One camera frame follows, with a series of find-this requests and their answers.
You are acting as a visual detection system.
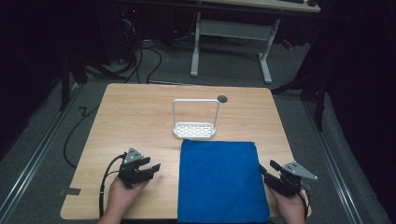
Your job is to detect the person's left hand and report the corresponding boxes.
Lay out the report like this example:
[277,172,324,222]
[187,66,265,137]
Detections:
[106,176,149,217]

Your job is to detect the black metal stand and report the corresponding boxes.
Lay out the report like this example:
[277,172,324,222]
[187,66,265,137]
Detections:
[58,50,127,112]
[270,66,332,133]

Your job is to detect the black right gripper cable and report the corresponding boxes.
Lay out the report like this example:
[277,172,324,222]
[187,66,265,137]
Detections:
[298,183,313,219]

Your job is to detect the person's right hand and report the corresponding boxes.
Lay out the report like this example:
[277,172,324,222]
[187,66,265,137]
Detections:
[267,186,308,219]

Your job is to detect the metal floor rail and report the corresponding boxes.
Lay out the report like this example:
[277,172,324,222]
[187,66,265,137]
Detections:
[302,100,365,224]
[0,81,82,217]

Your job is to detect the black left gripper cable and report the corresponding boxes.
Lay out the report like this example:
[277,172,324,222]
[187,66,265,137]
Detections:
[98,153,128,219]

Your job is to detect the black computer tower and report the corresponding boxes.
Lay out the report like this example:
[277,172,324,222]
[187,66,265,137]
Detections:
[119,5,142,64]

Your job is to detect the white-legged wooden desk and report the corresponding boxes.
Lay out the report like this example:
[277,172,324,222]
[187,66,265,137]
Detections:
[189,0,322,85]

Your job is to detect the blue cloth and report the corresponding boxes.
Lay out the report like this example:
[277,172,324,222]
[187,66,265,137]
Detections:
[177,138,271,224]

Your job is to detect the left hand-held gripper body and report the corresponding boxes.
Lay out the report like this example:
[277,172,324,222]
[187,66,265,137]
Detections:
[117,147,155,189]

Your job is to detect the grey tape piece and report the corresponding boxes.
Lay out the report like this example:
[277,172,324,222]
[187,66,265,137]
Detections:
[58,187,82,197]

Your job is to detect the black floor cable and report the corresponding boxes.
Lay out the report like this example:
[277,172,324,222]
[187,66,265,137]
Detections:
[63,105,101,169]

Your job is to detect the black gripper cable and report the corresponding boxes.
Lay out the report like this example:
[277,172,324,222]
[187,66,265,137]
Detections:
[98,153,128,219]
[298,183,313,219]

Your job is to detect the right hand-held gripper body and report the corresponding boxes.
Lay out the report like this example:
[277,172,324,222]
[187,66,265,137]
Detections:
[263,161,318,198]

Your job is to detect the white rack with handle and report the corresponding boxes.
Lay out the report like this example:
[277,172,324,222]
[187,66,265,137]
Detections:
[172,98,221,140]

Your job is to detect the bundle of black cables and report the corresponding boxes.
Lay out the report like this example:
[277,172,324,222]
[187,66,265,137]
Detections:
[111,38,163,86]

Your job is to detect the red object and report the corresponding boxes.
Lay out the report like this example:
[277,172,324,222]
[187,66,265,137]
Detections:
[280,38,294,51]

